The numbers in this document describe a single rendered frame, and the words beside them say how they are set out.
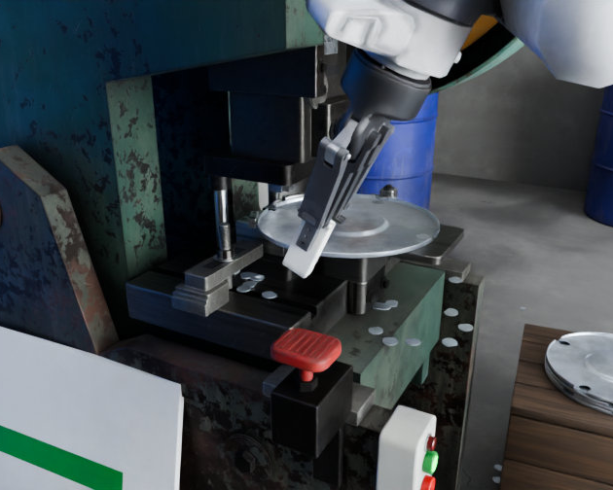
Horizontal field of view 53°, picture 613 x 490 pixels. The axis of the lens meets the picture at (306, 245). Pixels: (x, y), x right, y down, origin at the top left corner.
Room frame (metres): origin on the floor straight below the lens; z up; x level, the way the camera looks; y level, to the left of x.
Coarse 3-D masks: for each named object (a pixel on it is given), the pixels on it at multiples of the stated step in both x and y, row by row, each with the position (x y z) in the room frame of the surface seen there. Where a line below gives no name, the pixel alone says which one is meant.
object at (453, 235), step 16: (448, 240) 0.85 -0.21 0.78; (400, 256) 0.81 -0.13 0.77; (416, 256) 0.80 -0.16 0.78; (432, 256) 0.79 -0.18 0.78; (336, 272) 0.88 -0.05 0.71; (352, 272) 0.87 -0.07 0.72; (368, 272) 0.87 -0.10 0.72; (384, 272) 0.93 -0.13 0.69; (352, 288) 0.87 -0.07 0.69; (368, 288) 0.87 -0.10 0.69; (352, 304) 0.87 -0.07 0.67; (368, 304) 0.87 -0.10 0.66
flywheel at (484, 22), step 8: (488, 16) 1.16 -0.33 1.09; (480, 24) 1.17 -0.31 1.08; (488, 24) 1.16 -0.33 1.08; (496, 24) 1.17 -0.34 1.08; (472, 32) 1.17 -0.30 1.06; (480, 32) 1.17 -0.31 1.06; (488, 32) 1.18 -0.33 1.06; (496, 32) 1.25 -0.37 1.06; (472, 40) 1.17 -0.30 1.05; (480, 40) 1.19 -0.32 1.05; (464, 48) 1.18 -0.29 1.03; (472, 48) 1.24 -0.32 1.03
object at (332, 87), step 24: (336, 48) 0.97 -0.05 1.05; (336, 72) 0.98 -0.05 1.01; (240, 96) 0.93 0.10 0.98; (264, 96) 0.91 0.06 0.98; (288, 96) 0.89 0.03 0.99; (336, 96) 0.97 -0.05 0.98; (240, 120) 0.93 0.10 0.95; (264, 120) 0.91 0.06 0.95; (288, 120) 0.89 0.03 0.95; (312, 120) 0.90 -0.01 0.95; (336, 120) 0.91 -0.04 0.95; (240, 144) 0.93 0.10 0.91; (264, 144) 0.91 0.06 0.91; (288, 144) 0.89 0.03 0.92; (312, 144) 0.90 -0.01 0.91
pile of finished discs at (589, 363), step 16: (576, 336) 1.26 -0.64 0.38; (592, 336) 1.26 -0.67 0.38; (608, 336) 1.26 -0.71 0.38; (560, 352) 1.19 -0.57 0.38; (576, 352) 1.19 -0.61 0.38; (592, 352) 1.19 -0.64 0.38; (608, 352) 1.18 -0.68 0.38; (560, 368) 1.13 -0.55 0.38; (576, 368) 1.13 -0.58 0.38; (592, 368) 1.12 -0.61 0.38; (608, 368) 1.12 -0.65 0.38; (560, 384) 1.09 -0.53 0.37; (576, 384) 1.07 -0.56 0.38; (592, 384) 1.07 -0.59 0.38; (608, 384) 1.07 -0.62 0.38; (576, 400) 1.05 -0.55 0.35; (592, 400) 1.02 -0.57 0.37; (608, 400) 1.01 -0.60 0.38
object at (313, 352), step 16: (288, 336) 0.60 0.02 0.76; (304, 336) 0.60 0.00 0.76; (320, 336) 0.60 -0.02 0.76; (272, 352) 0.57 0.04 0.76; (288, 352) 0.57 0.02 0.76; (304, 352) 0.57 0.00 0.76; (320, 352) 0.57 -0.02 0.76; (336, 352) 0.57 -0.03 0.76; (304, 368) 0.55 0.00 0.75; (320, 368) 0.55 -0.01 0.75
